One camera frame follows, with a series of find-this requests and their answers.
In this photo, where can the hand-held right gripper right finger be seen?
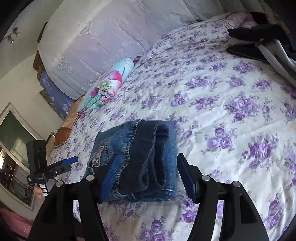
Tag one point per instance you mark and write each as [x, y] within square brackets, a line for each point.
[187, 178]

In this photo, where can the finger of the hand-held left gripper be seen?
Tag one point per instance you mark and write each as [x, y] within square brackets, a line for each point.
[68, 161]

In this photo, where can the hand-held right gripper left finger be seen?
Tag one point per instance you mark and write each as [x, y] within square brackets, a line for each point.
[108, 183]

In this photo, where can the blue denim pants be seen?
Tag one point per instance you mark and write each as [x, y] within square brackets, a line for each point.
[138, 160]

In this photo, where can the person's left hand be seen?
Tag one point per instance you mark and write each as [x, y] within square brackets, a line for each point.
[38, 195]

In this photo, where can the white framed picture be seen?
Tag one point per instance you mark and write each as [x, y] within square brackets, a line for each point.
[16, 148]

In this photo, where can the brown pillow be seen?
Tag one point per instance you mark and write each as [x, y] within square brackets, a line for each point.
[66, 129]

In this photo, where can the person's pink clothing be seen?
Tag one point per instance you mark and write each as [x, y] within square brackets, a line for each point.
[13, 222]

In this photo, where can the blue printed mattress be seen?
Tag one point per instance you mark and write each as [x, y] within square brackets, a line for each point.
[54, 95]

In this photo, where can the purple floral bed sheet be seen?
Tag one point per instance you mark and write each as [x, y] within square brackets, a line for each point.
[208, 104]

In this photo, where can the folded teal floral quilt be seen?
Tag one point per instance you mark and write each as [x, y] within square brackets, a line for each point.
[106, 85]

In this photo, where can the white lace pillows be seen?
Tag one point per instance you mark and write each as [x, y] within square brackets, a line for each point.
[111, 39]

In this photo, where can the dark clothes pile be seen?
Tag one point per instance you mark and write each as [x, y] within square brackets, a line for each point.
[266, 39]

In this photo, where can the metal wall hooks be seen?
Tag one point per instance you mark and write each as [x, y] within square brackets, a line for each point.
[13, 34]

